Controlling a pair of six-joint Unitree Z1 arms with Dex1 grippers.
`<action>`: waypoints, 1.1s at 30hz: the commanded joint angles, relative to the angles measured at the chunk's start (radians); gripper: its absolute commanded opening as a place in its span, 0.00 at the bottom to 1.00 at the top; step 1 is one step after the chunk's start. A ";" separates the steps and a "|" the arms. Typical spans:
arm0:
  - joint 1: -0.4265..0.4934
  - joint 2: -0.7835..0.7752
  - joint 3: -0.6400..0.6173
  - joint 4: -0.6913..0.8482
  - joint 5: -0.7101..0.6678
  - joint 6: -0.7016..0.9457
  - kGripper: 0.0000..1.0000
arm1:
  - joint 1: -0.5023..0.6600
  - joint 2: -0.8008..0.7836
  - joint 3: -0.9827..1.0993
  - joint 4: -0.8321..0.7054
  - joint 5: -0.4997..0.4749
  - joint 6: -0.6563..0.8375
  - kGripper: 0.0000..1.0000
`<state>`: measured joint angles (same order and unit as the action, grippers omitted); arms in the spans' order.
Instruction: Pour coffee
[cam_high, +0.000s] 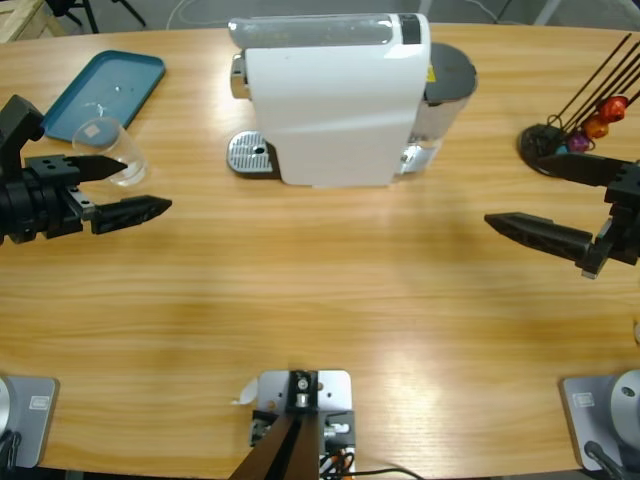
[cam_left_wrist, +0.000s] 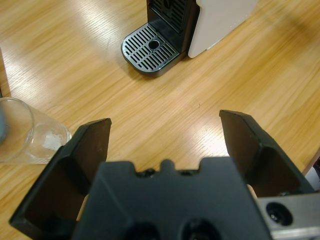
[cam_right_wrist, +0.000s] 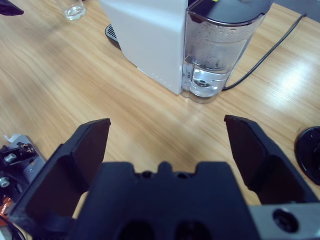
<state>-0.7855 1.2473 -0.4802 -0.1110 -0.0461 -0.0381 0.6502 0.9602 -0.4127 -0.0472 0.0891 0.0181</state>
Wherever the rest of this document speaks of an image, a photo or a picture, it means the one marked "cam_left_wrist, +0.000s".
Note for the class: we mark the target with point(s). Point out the clear drinking glass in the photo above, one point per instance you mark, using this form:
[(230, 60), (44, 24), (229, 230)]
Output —
[(37, 140)]

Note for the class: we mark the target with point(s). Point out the teal plastic tray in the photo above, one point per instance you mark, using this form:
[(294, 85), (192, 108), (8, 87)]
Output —
[(2, 125)]

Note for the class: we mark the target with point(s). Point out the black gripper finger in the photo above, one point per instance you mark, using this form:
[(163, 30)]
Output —
[(270, 170), (67, 175)]

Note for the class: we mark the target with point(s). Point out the white capsule coffee machine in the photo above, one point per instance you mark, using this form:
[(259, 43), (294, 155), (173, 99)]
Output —
[(212, 25)]

